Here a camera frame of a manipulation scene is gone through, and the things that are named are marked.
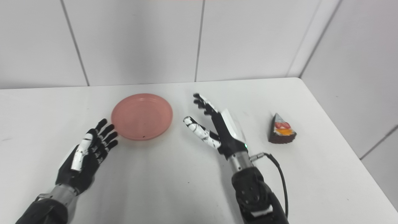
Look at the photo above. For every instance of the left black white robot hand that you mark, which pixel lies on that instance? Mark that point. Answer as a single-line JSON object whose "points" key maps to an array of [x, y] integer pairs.
{"points": [[87, 161]]}

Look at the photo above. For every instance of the pink round plate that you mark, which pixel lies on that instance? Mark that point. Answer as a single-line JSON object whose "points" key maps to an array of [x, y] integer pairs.
{"points": [[141, 116]]}

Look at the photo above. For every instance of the chocolate cake slice with fruit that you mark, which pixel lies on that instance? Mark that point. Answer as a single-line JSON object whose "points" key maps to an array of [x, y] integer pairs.
{"points": [[279, 137]]}

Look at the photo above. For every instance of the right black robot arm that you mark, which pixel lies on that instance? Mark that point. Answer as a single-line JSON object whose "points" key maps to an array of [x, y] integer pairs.
{"points": [[255, 193]]}

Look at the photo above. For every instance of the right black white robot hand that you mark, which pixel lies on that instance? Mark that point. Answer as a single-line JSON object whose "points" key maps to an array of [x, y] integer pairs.
{"points": [[228, 133]]}

